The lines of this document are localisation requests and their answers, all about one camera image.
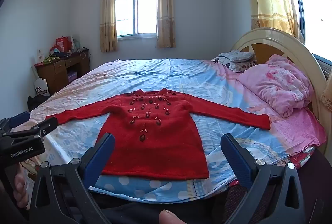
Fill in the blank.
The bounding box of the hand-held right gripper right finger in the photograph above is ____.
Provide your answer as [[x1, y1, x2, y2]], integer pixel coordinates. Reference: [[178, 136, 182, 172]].
[[220, 133, 309, 224]]

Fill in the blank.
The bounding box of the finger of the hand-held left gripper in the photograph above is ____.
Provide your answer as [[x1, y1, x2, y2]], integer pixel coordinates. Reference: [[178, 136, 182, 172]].
[[0, 111, 31, 133], [5, 117, 58, 140]]

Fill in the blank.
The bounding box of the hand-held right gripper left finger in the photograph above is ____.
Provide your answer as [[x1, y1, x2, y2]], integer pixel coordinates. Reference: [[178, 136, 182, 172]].
[[30, 133, 115, 224]]

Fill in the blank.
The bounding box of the red knitted sweater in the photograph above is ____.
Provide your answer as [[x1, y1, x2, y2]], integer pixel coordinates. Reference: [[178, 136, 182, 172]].
[[45, 88, 271, 180]]

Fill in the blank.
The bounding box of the person's left hand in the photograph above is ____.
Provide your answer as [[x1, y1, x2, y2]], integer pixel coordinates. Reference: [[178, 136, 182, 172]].
[[13, 163, 30, 211]]

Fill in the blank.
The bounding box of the person's right hand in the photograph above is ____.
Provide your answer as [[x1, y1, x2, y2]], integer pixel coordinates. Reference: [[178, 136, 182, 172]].
[[159, 210, 188, 224]]

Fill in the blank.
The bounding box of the black bag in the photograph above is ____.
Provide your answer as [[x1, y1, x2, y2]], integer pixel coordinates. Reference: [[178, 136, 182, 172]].
[[27, 94, 50, 111]]

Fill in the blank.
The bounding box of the white paper bag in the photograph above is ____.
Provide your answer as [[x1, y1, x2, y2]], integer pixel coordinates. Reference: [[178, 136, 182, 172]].
[[34, 78, 50, 97]]

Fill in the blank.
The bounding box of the brown wooden desk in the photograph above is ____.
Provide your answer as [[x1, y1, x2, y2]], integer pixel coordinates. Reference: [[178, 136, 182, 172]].
[[34, 49, 90, 96]]

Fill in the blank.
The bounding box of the red floral blanket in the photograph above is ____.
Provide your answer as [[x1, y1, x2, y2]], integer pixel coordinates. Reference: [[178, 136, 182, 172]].
[[288, 145, 320, 170]]

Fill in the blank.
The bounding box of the pink towel blanket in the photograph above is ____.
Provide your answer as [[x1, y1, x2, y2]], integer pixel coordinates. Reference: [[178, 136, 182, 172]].
[[270, 107, 327, 152]]

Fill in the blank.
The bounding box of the pink floral quilt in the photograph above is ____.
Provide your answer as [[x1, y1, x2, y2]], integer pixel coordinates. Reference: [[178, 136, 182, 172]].
[[237, 55, 315, 117]]

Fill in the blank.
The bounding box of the blue pink printed bed sheet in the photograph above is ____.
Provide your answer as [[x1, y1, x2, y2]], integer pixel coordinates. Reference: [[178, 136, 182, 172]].
[[13, 58, 327, 201]]

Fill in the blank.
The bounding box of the grey floral pillow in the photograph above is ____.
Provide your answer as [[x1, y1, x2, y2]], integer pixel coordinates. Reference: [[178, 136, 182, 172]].
[[218, 50, 254, 63]]

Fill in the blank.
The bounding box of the cream wooden headboard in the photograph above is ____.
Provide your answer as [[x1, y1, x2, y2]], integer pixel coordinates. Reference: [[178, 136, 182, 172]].
[[230, 27, 328, 131]]

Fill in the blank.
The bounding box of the beige patterned curtain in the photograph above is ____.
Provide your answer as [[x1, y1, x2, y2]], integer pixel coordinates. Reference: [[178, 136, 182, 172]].
[[156, 0, 176, 48], [100, 0, 118, 52]]

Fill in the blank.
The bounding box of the white framed window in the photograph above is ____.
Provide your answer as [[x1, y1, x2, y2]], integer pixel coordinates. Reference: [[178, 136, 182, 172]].
[[115, 0, 159, 37]]

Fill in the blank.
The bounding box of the large side window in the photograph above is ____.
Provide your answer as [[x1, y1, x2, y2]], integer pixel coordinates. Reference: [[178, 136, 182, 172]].
[[285, 0, 332, 63]]

